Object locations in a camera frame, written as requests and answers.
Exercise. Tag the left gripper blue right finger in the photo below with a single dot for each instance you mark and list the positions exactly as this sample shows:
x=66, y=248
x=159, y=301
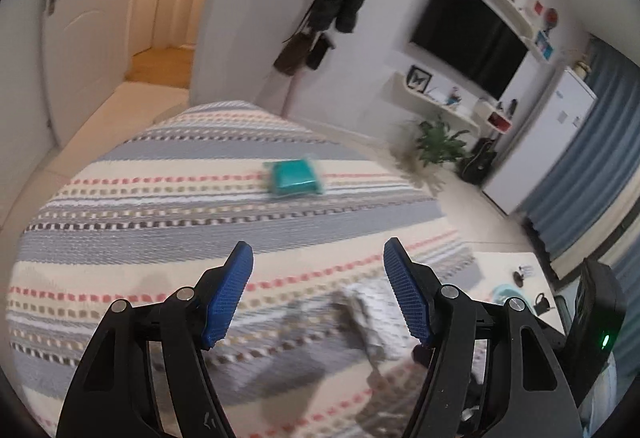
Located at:
x=524, y=394

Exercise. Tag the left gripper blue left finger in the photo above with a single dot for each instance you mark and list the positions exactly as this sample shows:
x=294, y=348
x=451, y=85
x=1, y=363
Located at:
x=112, y=391

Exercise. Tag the white dotted paper wrapper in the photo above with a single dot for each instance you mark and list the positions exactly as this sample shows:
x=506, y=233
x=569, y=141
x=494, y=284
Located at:
x=372, y=306

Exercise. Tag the teal tissue packet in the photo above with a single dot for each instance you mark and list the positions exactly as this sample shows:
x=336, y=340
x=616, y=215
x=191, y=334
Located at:
x=293, y=177

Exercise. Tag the black mug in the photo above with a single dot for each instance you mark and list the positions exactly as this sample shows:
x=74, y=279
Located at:
x=542, y=304

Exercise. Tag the light blue plastic basket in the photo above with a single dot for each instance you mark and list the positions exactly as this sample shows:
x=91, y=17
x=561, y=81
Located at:
x=503, y=292

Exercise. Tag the black phone stand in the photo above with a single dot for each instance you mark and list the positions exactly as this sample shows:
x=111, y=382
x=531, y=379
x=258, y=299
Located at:
x=521, y=274

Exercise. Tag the white coffee table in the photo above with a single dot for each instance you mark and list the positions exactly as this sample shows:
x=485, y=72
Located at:
x=497, y=268

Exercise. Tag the blue and beige curtains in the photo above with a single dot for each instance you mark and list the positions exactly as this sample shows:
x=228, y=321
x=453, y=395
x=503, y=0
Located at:
x=596, y=181

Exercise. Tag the striped woven table cloth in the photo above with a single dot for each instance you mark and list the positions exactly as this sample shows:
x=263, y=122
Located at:
x=170, y=203

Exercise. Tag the black acoustic guitar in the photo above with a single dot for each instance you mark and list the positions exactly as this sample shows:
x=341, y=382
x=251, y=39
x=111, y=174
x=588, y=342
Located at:
x=474, y=168

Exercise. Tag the white standing air conditioner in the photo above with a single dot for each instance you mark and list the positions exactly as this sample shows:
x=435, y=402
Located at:
x=541, y=142

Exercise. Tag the red white rounded shelf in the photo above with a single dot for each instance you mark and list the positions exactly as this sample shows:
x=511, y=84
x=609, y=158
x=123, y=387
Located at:
x=490, y=118

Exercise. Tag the potted green plant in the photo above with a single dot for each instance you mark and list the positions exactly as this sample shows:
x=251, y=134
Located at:
x=429, y=145

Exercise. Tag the pink coat rack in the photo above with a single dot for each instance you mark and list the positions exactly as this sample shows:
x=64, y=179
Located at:
x=292, y=87

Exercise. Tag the brown hanging bag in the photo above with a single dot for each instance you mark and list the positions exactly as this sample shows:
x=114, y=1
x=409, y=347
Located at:
x=294, y=53

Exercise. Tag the butterfly picture frame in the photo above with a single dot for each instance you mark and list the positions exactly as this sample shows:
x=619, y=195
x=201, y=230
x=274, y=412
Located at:
x=418, y=79

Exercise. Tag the white lower wall shelf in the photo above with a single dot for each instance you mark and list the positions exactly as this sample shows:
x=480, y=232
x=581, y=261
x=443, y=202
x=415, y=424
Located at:
x=399, y=82

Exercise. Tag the black wall television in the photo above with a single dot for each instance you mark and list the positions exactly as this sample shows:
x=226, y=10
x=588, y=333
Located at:
x=469, y=36

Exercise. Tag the white door with handle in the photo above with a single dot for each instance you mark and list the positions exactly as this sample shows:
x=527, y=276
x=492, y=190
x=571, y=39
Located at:
x=84, y=57

